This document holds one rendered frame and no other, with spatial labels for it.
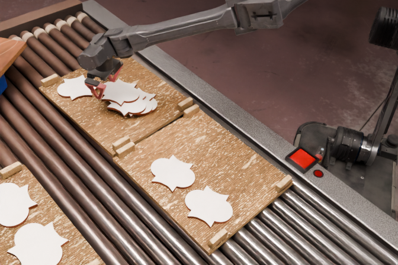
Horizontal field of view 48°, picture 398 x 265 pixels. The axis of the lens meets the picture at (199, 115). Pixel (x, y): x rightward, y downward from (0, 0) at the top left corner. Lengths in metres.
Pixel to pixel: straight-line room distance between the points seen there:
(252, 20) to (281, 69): 2.12
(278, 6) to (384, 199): 1.42
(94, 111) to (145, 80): 0.23
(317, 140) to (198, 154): 1.24
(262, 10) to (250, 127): 0.46
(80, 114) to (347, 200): 0.86
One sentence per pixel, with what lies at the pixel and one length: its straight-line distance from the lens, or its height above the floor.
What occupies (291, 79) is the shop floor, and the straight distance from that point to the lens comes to 3.25.
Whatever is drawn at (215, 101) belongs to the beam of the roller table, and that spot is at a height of 0.91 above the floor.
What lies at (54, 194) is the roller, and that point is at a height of 0.91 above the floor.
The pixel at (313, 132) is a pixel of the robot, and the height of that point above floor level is 0.24.
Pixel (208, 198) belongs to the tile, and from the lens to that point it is 1.24.
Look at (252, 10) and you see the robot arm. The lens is 1.20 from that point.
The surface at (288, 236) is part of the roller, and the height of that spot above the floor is 0.91.
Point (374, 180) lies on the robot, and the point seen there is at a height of 0.24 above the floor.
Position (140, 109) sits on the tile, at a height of 0.97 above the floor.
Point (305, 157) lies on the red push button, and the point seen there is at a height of 0.93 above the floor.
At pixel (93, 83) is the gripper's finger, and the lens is 1.41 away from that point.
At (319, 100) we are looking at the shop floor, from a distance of 3.13.
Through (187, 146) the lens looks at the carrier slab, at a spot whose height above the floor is 0.94.
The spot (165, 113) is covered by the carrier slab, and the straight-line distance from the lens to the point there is 1.47.
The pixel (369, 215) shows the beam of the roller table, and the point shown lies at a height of 0.91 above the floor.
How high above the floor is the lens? 1.95
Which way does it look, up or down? 44 degrees down
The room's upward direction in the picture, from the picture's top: 6 degrees clockwise
